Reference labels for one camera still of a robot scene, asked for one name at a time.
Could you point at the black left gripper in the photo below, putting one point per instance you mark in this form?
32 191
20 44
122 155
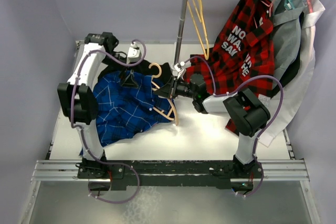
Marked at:
129 81

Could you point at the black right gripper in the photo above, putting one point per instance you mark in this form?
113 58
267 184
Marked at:
169 91

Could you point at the beige plastic hanger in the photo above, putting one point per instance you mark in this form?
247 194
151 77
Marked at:
172 114

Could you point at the blue plaid shirt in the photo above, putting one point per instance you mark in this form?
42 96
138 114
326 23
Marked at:
124 112

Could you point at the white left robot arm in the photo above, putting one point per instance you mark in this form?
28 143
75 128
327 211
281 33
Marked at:
76 98

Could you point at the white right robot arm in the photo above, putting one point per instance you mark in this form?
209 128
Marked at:
248 114

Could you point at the red black plaid shirt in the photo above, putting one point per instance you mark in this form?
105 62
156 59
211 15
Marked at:
243 49

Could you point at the white shirt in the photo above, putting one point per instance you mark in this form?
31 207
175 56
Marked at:
294 92

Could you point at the grey shirt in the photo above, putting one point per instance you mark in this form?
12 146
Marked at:
287 40

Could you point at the black garment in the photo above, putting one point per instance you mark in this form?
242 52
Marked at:
142 68

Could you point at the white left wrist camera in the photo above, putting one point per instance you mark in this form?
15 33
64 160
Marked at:
134 53

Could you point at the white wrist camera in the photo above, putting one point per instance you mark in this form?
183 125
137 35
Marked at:
180 69
134 53

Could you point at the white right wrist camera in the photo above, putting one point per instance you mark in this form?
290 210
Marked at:
180 69

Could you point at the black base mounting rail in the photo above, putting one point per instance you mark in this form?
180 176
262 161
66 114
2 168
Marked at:
218 174

